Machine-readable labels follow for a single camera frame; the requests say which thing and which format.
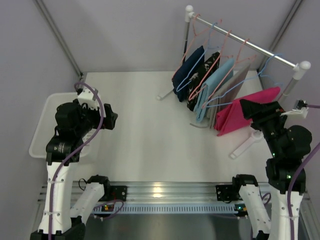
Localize light blue wire hanger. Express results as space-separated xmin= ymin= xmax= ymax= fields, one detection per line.
xmin=201 ymin=52 xmax=286 ymax=109

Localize pink trousers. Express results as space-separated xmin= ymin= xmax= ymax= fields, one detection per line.
xmin=214 ymin=86 xmax=281 ymax=137

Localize black patterned trousers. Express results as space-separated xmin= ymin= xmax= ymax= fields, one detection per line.
xmin=187 ymin=51 xmax=220 ymax=112

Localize grey trousers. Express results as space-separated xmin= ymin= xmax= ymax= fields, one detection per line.
xmin=207 ymin=63 xmax=251 ymax=129

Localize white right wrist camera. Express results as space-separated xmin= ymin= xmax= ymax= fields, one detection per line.
xmin=281 ymin=99 xmax=309 ymax=119

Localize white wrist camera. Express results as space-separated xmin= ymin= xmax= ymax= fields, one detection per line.
xmin=77 ymin=87 xmax=100 ymax=110
xmin=281 ymin=99 xmax=309 ymax=119

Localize navy blue trousers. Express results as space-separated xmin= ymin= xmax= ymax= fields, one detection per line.
xmin=172 ymin=45 xmax=205 ymax=102

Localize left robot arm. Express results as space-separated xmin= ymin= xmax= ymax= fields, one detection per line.
xmin=30 ymin=99 xmax=118 ymax=240

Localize aluminium mounting rail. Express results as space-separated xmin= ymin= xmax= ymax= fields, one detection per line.
xmin=37 ymin=181 xmax=311 ymax=208

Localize slotted cable duct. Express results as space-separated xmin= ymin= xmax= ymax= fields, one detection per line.
xmin=92 ymin=203 xmax=248 ymax=215

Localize white metal clothes rack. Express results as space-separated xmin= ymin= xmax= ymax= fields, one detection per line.
xmin=156 ymin=4 xmax=312 ymax=160

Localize white plastic bin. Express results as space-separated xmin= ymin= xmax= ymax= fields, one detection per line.
xmin=29 ymin=92 xmax=102 ymax=164

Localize light blue trousers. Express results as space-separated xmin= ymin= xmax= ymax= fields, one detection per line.
xmin=194 ymin=58 xmax=235 ymax=123

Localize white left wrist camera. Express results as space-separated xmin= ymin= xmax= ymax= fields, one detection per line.
xmin=77 ymin=87 xmax=100 ymax=110

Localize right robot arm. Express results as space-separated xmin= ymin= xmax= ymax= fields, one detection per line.
xmin=232 ymin=99 xmax=312 ymax=240

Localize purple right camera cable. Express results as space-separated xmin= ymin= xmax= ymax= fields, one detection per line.
xmin=287 ymin=103 xmax=320 ymax=240

